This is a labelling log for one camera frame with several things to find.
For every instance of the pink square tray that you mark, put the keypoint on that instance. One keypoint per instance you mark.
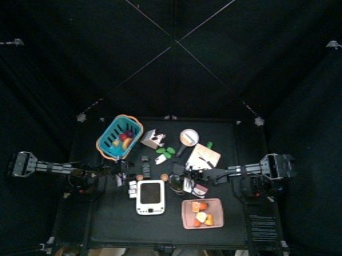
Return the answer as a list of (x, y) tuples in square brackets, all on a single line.
[(202, 213)]

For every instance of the white round disc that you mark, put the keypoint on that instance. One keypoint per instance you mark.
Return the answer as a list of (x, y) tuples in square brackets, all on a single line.
[(189, 137)]

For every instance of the orange yellow toy fruit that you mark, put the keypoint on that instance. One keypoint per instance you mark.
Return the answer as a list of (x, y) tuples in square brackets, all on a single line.
[(127, 143)]

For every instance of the small grey cube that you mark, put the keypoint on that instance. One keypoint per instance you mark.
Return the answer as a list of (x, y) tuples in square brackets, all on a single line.
[(145, 158)]

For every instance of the black toy knife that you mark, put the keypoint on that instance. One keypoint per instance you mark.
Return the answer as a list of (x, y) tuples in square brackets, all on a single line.
[(206, 162)]

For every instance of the small white toy block stack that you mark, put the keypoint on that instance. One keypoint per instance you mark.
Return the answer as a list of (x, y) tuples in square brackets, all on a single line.
[(133, 189)]

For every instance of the cow print milk carton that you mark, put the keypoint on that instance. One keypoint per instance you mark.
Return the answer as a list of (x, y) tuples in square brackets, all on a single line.
[(153, 138)]

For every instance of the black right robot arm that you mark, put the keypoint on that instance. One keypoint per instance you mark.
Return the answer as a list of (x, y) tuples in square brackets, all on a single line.
[(262, 166)]

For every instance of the white toy food piece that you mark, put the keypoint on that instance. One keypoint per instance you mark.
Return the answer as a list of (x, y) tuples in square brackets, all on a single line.
[(202, 217)]

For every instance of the clear pot lid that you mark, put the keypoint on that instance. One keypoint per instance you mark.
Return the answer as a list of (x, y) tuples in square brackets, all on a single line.
[(177, 184)]

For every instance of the silver frame bracket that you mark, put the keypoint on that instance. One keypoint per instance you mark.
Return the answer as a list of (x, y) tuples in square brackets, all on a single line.
[(169, 117), (17, 42), (260, 121), (81, 117), (333, 44)]

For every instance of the orange toy food slice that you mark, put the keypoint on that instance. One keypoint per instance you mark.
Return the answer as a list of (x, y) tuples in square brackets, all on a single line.
[(198, 206)]

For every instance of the small brown toy egg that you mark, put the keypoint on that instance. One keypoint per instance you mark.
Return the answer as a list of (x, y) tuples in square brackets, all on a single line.
[(165, 177), (140, 177)]

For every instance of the small yellow toy food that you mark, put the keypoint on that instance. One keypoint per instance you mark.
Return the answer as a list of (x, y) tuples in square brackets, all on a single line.
[(117, 143)]

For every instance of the red orange toy food piece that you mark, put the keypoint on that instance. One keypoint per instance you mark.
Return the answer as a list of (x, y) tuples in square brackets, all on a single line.
[(197, 223)]

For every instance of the white text label sticker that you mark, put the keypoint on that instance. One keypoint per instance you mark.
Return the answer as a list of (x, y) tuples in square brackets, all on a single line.
[(262, 228)]

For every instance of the green toy leaf vegetable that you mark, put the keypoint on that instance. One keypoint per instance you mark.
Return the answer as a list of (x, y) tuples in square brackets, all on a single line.
[(166, 151)]

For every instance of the white handheld game console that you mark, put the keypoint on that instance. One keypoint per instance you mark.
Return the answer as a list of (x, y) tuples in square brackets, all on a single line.
[(150, 197)]

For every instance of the small green toy piece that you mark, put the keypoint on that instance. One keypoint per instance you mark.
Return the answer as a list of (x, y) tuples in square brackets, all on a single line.
[(209, 145)]

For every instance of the dark red white box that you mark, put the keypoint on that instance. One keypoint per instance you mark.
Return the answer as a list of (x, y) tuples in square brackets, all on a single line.
[(200, 190)]

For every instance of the black square toy pot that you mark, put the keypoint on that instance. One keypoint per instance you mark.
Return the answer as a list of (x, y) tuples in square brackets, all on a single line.
[(178, 168)]

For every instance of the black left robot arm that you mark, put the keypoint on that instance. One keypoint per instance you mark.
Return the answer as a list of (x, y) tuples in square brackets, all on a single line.
[(49, 166)]

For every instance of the purple red toy fruit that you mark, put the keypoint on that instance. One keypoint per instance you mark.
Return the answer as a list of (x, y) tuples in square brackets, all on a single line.
[(126, 135)]

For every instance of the yellow orange toy food wedge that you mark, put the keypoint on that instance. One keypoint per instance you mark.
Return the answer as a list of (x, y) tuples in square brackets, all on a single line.
[(209, 220)]

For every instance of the teal basket with orange rim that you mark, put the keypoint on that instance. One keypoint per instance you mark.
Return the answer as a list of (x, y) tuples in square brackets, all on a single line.
[(121, 141)]

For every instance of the small white toy piece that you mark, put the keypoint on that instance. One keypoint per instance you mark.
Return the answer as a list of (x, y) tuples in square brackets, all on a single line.
[(161, 159)]

